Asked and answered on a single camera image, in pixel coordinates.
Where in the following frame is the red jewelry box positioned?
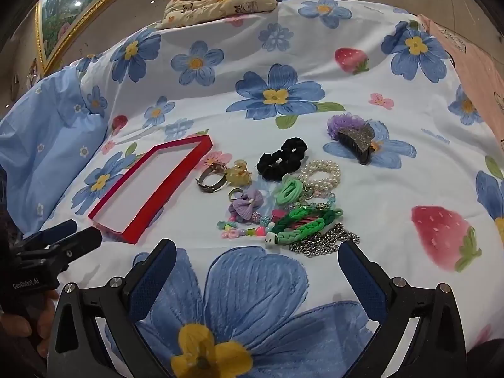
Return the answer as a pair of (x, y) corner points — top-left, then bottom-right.
(87, 134), (213, 245)

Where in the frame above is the pink printed cloth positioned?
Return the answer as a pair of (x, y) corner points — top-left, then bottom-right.
(417, 14), (504, 150)

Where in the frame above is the yellow hair claw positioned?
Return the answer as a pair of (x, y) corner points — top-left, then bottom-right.
(225, 159), (253, 187)

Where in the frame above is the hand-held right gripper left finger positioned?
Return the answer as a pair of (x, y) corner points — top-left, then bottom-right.
(46, 238), (178, 378)

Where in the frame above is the colourful beaded bracelet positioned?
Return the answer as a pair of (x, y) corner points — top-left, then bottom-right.
(216, 210), (276, 241)

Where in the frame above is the light green hair tie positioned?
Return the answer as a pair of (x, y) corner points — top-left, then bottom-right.
(274, 173), (306, 206)

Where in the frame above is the person's left hand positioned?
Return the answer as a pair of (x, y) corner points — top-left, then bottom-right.
(0, 289), (60, 360)

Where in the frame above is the light blue pillow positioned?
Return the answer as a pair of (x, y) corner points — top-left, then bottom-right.
(0, 65), (111, 237)

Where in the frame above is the green braided bracelet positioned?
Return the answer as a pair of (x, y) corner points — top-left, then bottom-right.
(265, 203), (344, 247)

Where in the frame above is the pearl bracelet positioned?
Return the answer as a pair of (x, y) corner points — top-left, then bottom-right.
(293, 159), (341, 193)

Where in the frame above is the black scrunchie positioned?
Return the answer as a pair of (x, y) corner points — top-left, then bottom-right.
(257, 137), (309, 182)

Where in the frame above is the dark glitter hair claw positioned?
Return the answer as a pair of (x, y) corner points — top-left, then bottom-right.
(335, 123), (376, 165)

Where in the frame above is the purple bow hair clip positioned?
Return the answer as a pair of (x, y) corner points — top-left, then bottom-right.
(232, 189), (264, 221)

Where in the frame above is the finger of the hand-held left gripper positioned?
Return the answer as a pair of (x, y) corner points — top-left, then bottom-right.
(23, 219), (78, 249)
(47, 226), (104, 270)

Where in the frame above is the gold framed painting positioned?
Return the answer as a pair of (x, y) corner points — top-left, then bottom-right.
(35, 0), (158, 75)

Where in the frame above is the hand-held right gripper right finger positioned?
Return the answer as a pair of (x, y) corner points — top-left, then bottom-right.
(337, 240), (467, 378)

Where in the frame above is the purple scrunchie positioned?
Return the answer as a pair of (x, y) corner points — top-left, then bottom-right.
(327, 113), (365, 140)

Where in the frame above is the bronze bangle with pink flower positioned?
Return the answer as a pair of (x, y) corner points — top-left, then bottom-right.
(196, 153), (233, 193)

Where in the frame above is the silver chain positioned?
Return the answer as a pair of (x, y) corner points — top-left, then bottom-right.
(289, 222), (361, 258)

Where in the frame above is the floral strawberry print blanket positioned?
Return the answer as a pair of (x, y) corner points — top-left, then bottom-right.
(35, 0), (504, 378)

